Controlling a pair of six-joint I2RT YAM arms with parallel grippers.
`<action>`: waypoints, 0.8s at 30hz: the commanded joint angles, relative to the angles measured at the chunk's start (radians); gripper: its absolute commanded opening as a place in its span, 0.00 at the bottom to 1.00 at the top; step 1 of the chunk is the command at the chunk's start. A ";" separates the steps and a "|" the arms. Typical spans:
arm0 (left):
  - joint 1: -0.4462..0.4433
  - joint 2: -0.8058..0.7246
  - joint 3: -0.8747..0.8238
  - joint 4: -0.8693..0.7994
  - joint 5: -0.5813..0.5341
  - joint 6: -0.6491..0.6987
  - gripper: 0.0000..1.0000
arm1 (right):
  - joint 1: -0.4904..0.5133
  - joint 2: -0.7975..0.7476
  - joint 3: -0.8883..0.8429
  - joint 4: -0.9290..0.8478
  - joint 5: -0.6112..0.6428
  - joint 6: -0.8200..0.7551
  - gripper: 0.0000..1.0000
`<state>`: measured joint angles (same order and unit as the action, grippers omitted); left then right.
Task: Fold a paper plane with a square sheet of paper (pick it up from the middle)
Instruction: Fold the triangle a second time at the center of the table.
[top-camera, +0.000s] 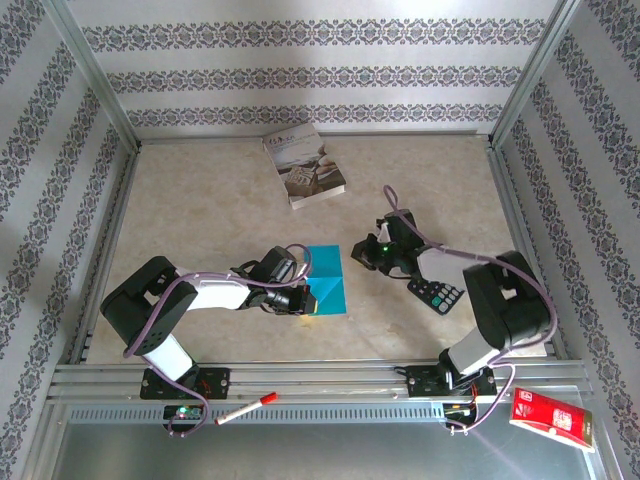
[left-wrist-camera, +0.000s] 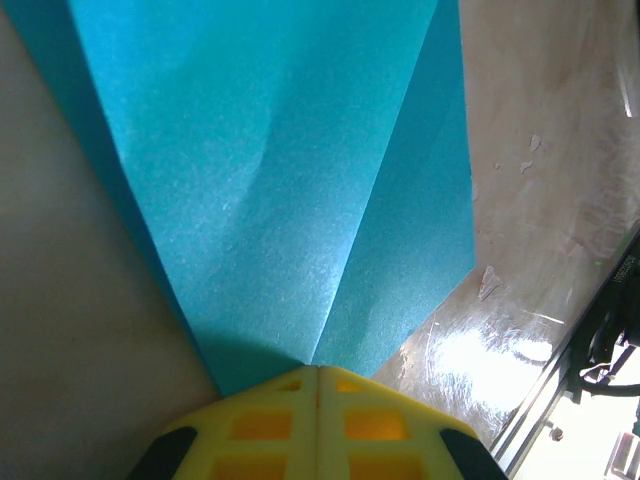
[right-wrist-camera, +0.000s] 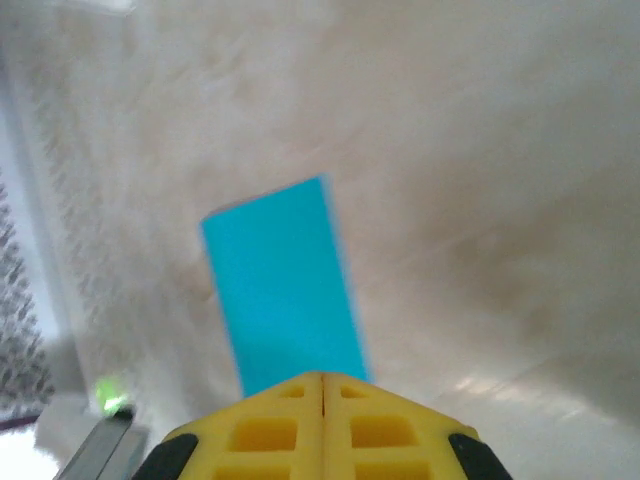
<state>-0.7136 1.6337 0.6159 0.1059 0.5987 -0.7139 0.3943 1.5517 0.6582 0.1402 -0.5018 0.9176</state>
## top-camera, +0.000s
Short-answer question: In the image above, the paperback book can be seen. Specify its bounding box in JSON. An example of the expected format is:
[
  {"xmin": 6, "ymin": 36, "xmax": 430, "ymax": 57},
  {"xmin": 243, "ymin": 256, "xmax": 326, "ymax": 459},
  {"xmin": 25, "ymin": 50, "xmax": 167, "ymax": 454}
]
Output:
[{"xmin": 262, "ymin": 122, "xmax": 347, "ymax": 211}]

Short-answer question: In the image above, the blue paper sheet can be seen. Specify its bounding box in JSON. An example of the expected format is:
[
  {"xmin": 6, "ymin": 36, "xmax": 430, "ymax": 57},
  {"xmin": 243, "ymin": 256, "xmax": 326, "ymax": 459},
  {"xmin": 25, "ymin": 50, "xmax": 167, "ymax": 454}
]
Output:
[{"xmin": 302, "ymin": 244, "xmax": 348, "ymax": 317}]

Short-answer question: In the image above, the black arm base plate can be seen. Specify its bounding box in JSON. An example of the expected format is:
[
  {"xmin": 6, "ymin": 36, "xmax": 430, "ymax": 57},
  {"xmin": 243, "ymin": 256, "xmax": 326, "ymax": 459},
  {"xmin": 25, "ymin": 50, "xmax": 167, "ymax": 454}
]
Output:
[
  {"xmin": 407, "ymin": 363, "xmax": 498, "ymax": 399},
  {"xmin": 139, "ymin": 367, "xmax": 231, "ymax": 401}
]

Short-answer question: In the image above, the black calculator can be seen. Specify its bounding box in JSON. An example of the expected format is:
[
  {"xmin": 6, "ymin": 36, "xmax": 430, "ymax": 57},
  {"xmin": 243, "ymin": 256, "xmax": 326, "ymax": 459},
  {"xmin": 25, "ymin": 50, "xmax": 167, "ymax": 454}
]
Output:
[{"xmin": 406, "ymin": 277, "xmax": 466, "ymax": 316}]

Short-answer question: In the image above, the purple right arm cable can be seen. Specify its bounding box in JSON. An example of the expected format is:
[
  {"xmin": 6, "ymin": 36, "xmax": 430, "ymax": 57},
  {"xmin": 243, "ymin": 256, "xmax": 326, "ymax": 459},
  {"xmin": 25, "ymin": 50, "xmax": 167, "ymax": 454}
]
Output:
[{"xmin": 382, "ymin": 184, "xmax": 556, "ymax": 436}]

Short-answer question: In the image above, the red capped white marker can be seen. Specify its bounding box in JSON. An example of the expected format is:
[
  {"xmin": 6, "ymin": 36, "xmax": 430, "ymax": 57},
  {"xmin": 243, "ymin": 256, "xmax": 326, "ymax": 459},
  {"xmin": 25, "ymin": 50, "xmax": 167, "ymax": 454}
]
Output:
[{"xmin": 214, "ymin": 392, "xmax": 279, "ymax": 427}]

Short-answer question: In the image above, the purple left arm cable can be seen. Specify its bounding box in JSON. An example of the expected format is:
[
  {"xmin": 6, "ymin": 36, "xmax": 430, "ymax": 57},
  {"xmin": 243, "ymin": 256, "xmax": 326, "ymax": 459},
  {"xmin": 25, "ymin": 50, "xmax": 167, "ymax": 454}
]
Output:
[{"xmin": 122, "ymin": 243, "xmax": 314, "ymax": 439}]

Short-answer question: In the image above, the aluminium side rail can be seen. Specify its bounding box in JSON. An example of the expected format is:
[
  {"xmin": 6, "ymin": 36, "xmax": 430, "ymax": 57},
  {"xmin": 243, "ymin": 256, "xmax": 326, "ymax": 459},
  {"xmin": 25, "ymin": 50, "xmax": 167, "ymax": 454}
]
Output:
[
  {"xmin": 67, "ymin": 142, "xmax": 144, "ymax": 366},
  {"xmin": 487, "ymin": 142, "xmax": 571, "ymax": 361}
]

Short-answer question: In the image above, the small controller circuit board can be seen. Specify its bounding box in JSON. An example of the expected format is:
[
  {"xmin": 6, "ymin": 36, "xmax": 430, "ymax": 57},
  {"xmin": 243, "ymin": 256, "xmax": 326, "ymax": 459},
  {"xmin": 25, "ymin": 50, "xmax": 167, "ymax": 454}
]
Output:
[
  {"xmin": 163, "ymin": 404, "xmax": 204, "ymax": 424},
  {"xmin": 444, "ymin": 399, "xmax": 479, "ymax": 421}
]

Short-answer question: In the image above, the grey metal sheet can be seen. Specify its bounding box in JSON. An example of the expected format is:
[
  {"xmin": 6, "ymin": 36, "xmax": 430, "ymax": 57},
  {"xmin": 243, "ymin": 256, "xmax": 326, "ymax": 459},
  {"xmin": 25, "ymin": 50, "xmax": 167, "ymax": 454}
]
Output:
[{"xmin": 49, "ymin": 422, "xmax": 606, "ymax": 480}]

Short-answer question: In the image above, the red carton box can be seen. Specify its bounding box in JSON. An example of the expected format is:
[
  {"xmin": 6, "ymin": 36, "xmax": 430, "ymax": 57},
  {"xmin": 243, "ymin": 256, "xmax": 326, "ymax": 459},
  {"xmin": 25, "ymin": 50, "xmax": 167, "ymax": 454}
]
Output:
[{"xmin": 508, "ymin": 387, "xmax": 597, "ymax": 454}]

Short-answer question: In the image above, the thin aluminium back rail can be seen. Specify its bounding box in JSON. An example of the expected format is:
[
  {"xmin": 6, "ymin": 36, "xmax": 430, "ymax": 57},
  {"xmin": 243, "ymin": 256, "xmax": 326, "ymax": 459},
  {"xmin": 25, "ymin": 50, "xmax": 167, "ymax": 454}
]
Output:
[{"xmin": 137, "ymin": 130, "xmax": 494, "ymax": 146}]

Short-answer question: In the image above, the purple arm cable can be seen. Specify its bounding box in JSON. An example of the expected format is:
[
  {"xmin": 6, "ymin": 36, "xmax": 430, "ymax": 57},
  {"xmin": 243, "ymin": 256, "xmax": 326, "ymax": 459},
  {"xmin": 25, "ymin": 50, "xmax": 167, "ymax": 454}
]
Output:
[
  {"xmin": 122, "ymin": 243, "xmax": 314, "ymax": 439},
  {"xmin": 382, "ymin": 184, "xmax": 556, "ymax": 436}
]

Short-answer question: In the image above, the wide aluminium mounting rail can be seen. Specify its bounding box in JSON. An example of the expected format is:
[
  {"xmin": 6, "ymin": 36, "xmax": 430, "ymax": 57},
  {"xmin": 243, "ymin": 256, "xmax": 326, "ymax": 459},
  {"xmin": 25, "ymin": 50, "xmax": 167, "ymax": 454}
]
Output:
[{"xmin": 47, "ymin": 360, "xmax": 591, "ymax": 406}]

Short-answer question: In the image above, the aluminium frame post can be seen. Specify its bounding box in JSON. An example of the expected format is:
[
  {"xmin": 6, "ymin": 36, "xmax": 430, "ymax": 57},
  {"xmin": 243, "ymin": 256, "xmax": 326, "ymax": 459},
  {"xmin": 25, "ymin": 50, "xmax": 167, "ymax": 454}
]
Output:
[
  {"xmin": 489, "ymin": 0, "xmax": 586, "ymax": 151},
  {"xmin": 42, "ymin": 0, "xmax": 142, "ymax": 151}
]

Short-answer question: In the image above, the slotted grey cable duct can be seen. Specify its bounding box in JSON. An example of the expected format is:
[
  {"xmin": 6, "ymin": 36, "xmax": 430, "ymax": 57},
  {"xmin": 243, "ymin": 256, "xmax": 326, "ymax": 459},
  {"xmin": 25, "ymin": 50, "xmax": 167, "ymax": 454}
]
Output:
[{"xmin": 67, "ymin": 405, "xmax": 449, "ymax": 426}]

